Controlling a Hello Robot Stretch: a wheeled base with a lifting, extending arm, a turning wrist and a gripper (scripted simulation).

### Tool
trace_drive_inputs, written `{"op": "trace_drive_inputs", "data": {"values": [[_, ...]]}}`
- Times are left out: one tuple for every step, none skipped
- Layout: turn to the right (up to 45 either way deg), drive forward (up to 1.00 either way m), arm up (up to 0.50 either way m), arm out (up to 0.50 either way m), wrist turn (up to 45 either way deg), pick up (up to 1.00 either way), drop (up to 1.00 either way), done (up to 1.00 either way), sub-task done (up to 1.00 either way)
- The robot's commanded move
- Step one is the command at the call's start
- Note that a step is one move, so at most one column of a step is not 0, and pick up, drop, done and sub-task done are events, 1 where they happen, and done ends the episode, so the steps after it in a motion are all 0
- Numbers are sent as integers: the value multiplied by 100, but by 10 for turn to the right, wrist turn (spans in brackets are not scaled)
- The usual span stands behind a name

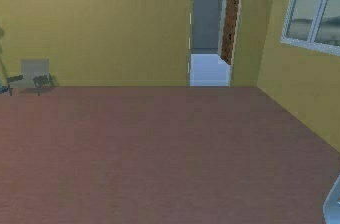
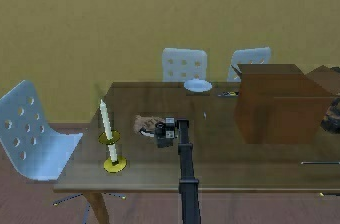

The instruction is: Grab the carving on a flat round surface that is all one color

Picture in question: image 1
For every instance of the brown wooden room door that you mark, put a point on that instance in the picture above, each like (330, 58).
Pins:
(229, 31)

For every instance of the grey armchair with dark arms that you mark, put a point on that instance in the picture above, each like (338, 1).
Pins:
(34, 71)

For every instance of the grey framed window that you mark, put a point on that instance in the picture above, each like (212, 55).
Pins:
(324, 23)

